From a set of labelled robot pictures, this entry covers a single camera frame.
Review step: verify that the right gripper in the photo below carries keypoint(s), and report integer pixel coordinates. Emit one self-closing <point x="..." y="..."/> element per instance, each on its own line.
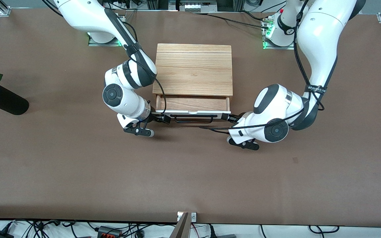
<point x="157" y="117"/>

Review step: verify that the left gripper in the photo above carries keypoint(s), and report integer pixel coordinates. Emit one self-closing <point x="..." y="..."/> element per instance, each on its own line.
<point x="235" y="118"/>

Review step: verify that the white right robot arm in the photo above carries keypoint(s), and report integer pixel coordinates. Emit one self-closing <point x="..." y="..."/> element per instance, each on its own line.
<point x="127" y="99"/>

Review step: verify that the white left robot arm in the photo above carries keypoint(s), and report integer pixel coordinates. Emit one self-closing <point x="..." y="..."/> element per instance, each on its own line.
<point x="319" y="36"/>

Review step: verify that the light wooden drawer cabinet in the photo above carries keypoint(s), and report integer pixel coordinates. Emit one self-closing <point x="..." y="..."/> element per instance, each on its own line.
<point x="193" y="69"/>

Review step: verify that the white power strip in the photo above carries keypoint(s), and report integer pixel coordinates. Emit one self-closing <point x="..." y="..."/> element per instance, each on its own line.
<point x="197" y="6"/>

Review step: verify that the black box with red connectors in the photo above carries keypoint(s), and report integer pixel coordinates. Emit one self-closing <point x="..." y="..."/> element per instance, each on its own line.
<point x="109" y="232"/>

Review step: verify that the black vase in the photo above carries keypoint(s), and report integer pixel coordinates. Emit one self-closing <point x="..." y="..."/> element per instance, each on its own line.
<point x="7" y="102"/>

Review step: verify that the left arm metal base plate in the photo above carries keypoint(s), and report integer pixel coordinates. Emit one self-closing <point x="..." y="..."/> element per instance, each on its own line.
<point x="266" y="44"/>

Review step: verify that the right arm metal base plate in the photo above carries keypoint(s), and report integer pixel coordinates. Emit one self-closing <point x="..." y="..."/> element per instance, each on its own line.
<point x="94" y="43"/>

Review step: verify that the small metal clamp bracket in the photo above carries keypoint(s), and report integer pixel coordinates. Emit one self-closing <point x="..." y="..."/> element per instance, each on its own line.
<point x="193" y="217"/>

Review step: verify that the brown camera support post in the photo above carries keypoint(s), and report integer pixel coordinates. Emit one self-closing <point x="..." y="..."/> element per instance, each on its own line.
<point x="181" y="228"/>

